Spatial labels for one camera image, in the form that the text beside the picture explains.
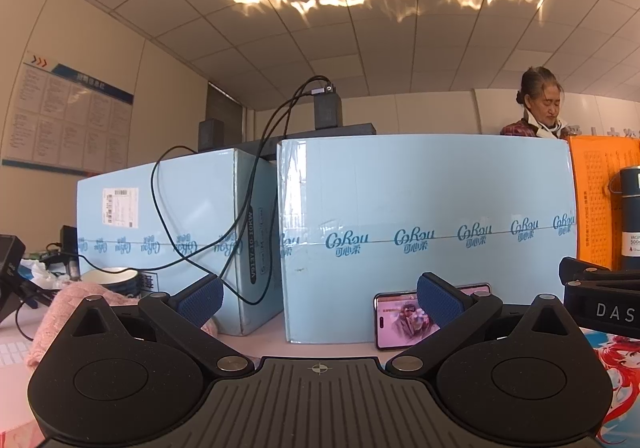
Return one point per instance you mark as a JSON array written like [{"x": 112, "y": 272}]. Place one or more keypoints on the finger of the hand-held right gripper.
[{"x": 582, "y": 270}]

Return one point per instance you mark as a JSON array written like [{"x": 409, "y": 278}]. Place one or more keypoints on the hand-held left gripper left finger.
[{"x": 200, "y": 302}]

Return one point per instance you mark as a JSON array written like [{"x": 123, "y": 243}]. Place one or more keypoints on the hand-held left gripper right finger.
[{"x": 437, "y": 302}]

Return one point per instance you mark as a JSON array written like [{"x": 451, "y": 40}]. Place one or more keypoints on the smartphone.
[{"x": 395, "y": 323}]

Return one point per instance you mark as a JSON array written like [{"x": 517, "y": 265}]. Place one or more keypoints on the printed desk mat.
[{"x": 620, "y": 363}]

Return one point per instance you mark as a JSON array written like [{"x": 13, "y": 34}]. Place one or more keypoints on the orange box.
[{"x": 590, "y": 198}]

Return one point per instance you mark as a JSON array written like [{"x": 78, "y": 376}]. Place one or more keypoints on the dark blue thermos bottle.
[{"x": 631, "y": 208}]

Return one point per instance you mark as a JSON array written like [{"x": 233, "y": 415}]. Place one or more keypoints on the white bowl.
[{"x": 107, "y": 277}]

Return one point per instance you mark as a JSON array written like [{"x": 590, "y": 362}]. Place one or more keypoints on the large light blue box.
[{"x": 425, "y": 188}]

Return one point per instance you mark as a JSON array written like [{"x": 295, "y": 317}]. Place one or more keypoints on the light blue box with label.
[{"x": 150, "y": 198}]

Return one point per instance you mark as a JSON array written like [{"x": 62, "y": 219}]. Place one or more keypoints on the pink knitted sweater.
[{"x": 55, "y": 313}]

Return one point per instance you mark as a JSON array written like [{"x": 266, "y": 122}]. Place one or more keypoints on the white plastic bag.
[{"x": 42, "y": 273}]

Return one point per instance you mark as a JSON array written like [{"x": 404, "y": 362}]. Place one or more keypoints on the small black box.
[{"x": 210, "y": 135}]

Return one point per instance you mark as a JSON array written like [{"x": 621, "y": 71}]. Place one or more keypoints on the white keyboard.
[{"x": 12, "y": 354}]

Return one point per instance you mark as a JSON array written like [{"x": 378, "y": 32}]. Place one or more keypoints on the black device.
[{"x": 10, "y": 258}]

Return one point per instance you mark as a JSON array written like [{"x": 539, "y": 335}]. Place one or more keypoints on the brown window blind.
[{"x": 225, "y": 100}]

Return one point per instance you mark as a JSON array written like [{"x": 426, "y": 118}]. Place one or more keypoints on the black power adapter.
[{"x": 327, "y": 108}]

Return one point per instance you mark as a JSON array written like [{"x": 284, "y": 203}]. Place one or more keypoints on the wall notice board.
[{"x": 65, "y": 113}]

